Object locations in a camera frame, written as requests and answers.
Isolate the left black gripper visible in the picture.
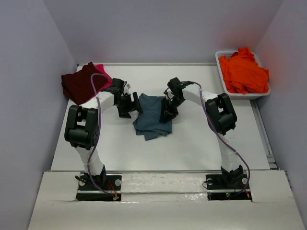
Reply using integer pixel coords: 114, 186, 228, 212
115, 92, 143, 118

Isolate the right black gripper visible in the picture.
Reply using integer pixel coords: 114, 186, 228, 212
160, 96, 185, 123

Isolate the teal blue t shirt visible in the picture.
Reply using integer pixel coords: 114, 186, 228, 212
133, 93, 172, 141

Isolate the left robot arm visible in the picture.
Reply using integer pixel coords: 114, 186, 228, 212
64, 79, 143, 190

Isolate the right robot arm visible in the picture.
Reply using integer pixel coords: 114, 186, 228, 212
160, 78, 250, 190

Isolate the pink folded t shirt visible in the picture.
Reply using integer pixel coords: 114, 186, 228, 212
93, 64, 112, 91

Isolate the dark red folded t shirt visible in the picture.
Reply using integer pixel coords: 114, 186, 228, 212
61, 62, 99, 105

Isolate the white plastic basket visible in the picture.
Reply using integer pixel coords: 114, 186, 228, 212
215, 50, 271, 100

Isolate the orange t shirt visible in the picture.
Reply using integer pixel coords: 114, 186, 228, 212
218, 46, 270, 94

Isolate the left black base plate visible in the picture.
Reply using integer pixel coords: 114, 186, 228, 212
75, 173, 122, 202

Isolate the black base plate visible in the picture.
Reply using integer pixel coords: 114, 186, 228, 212
202, 174, 252, 201
75, 173, 122, 202

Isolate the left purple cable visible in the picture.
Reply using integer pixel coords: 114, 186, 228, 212
87, 73, 117, 197

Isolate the purple cable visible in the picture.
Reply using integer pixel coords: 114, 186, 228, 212
189, 81, 251, 198
87, 73, 117, 197

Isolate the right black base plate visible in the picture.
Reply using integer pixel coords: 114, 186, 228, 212
202, 174, 252, 201

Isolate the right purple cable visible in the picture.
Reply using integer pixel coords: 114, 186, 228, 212
189, 81, 251, 198

